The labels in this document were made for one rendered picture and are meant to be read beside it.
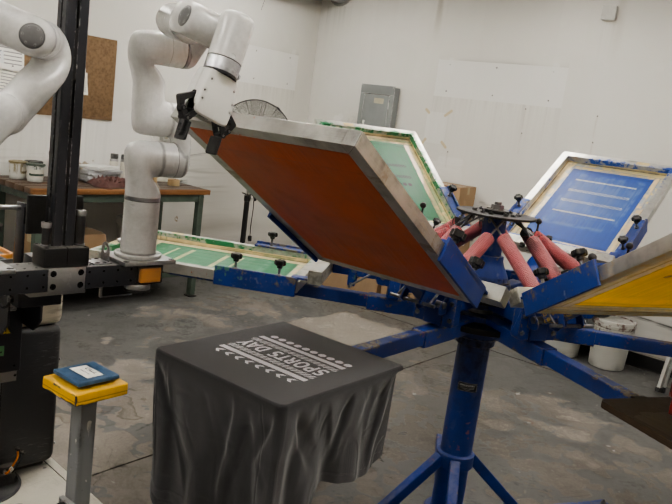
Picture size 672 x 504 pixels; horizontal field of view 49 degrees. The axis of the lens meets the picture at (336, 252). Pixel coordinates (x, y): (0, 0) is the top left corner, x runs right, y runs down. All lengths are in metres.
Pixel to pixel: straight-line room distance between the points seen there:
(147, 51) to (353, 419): 1.06
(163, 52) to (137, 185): 0.35
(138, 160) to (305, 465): 0.88
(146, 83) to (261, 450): 0.98
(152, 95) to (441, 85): 4.95
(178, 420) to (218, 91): 0.83
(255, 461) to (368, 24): 5.95
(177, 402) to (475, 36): 5.25
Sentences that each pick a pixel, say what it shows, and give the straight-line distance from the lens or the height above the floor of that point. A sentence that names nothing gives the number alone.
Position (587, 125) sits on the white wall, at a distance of 6.17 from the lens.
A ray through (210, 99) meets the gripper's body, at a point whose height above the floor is 1.58.
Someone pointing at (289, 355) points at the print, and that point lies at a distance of 1.95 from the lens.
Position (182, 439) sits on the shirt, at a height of 0.75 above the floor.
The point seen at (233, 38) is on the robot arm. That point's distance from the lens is 1.59.
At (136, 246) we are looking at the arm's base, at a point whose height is 1.17.
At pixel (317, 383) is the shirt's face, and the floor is 0.95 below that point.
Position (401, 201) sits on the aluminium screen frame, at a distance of 1.67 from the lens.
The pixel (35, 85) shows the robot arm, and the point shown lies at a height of 1.56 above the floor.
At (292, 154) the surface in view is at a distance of 1.70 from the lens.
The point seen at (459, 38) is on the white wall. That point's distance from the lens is 6.75.
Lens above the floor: 1.58
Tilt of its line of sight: 10 degrees down
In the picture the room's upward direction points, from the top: 8 degrees clockwise
